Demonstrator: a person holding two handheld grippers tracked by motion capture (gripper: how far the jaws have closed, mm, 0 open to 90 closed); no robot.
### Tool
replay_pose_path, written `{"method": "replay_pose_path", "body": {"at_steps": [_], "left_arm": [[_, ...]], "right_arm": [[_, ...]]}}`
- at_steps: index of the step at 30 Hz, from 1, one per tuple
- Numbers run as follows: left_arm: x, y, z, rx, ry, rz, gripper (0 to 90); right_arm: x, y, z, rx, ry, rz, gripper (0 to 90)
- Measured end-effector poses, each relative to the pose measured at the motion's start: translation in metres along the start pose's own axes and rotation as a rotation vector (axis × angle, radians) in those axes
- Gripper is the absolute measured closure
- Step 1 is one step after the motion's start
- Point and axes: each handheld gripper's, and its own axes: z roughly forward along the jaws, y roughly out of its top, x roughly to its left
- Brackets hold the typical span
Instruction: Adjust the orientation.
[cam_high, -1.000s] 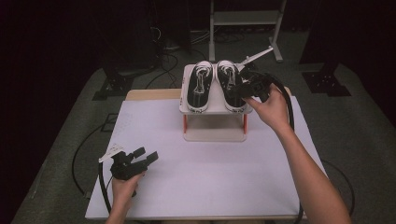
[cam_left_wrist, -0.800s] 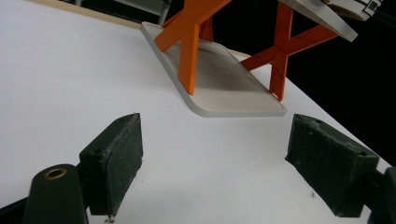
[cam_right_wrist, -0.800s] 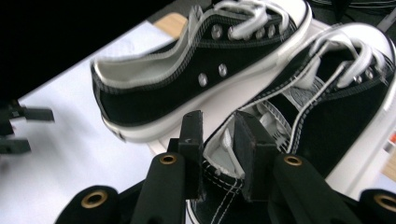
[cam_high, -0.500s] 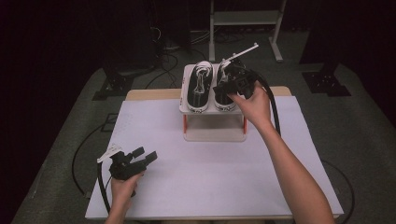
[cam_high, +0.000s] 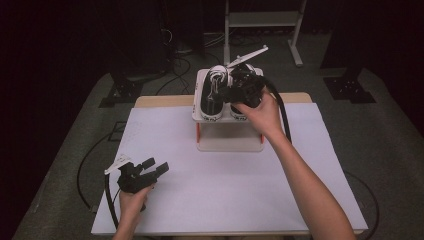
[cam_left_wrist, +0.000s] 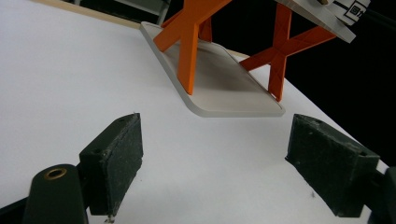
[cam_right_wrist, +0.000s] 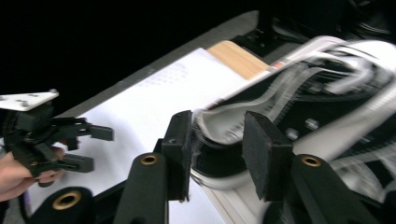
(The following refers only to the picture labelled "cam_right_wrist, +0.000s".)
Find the black canvas sneaker white sole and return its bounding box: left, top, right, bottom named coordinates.
left=189, top=35, right=396, bottom=224

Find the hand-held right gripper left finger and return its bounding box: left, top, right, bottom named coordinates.
left=161, top=109, right=194, bottom=203

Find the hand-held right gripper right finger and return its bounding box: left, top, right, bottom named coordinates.
left=241, top=110, right=295, bottom=203

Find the white table sheet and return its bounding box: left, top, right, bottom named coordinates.
left=26, top=46, right=272, bottom=224

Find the black metal stand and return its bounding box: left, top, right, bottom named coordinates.
left=233, top=10, right=302, bottom=58

